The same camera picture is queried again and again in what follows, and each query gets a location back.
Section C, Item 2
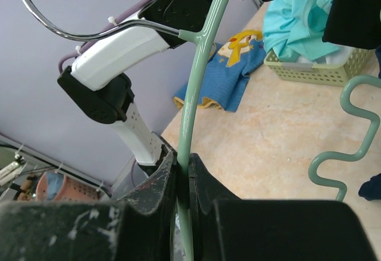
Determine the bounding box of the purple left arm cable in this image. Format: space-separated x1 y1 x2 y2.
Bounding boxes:
58 0 176 71

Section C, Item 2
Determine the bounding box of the dark navy t-shirt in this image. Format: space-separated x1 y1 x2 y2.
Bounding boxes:
358 174 381 201

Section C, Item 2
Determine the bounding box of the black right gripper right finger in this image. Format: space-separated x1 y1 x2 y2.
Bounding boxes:
188 153 376 260

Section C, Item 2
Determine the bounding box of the teal t-shirt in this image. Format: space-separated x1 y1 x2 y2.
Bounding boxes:
262 0 341 62

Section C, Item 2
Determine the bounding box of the blue Pikachu t-shirt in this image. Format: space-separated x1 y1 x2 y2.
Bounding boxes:
173 29 267 113

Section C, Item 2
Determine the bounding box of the light green plastic basket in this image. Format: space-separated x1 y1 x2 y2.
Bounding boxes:
264 48 374 87

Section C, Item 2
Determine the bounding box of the mint green hanger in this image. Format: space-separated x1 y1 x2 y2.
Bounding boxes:
22 0 380 260

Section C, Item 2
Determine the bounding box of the pink perforated basket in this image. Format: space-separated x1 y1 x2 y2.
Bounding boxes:
35 171 99 202

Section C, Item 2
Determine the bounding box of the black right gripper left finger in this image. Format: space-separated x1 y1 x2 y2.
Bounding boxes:
1 152 176 260

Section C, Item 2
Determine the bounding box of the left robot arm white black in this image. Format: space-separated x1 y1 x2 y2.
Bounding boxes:
58 0 213 175

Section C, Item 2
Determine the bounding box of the black t-shirt white trim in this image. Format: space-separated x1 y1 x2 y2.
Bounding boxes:
322 0 380 50

